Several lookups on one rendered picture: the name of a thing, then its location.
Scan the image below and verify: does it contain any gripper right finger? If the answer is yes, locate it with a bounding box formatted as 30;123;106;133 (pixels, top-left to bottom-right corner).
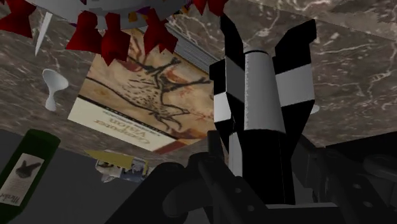
292;135;397;224

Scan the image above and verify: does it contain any book with cave painting cover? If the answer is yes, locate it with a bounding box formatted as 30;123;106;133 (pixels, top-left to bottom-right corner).
67;27;225;155

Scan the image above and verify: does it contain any yellow and white crumpled packet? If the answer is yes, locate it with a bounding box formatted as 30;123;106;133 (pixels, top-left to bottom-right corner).
83;149;153;183

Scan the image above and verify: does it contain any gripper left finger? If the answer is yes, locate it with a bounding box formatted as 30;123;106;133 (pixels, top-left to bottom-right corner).
104;130;271;224

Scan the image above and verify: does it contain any white plastic knife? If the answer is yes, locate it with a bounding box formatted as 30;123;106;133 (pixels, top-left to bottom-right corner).
34;11;54;57

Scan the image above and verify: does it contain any black and grey toy rocket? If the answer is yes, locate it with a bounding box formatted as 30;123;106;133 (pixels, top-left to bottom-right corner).
209;13;317;206

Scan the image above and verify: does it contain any dark green bottle with label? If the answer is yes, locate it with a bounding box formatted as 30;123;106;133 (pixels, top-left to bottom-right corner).
0;128;62;224

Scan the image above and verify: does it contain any grey object with red bows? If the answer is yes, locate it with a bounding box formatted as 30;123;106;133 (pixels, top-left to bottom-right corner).
0;0;231;67

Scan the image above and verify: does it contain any white plastic spoon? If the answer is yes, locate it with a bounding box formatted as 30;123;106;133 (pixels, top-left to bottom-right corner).
41;68;69;112

